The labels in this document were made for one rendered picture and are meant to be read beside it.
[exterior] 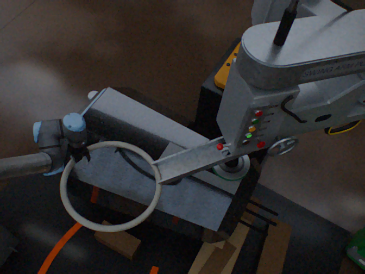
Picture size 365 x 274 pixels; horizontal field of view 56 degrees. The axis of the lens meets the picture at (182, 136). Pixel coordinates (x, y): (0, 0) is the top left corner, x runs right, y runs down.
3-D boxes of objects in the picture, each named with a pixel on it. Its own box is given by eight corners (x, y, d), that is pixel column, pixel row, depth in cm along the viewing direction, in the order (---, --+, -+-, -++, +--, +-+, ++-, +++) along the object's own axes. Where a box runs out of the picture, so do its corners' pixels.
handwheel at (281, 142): (283, 137, 167) (294, 118, 154) (293, 154, 161) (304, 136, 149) (256, 143, 163) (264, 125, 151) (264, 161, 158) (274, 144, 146)
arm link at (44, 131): (34, 148, 144) (64, 143, 148) (30, 121, 144) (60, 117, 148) (37, 148, 153) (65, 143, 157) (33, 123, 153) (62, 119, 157)
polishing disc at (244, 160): (254, 175, 186) (255, 174, 185) (217, 182, 182) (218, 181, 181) (242, 143, 197) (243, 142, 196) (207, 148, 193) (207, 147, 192)
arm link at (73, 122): (60, 112, 150) (83, 109, 153) (63, 129, 160) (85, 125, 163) (62, 129, 145) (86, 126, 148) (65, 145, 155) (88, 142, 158)
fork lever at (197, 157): (274, 115, 181) (274, 110, 176) (290, 145, 171) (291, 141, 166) (151, 160, 181) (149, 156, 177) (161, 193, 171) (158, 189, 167)
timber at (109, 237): (96, 240, 239) (93, 234, 229) (105, 225, 246) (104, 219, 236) (132, 260, 234) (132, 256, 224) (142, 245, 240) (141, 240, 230)
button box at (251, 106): (249, 139, 151) (268, 99, 127) (252, 144, 150) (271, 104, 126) (233, 143, 149) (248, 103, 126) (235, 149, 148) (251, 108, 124)
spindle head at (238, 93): (277, 109, 179) (310, 43, 142) (297, 143, 168) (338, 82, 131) (214, 123, 171) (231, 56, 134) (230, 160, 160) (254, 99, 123)
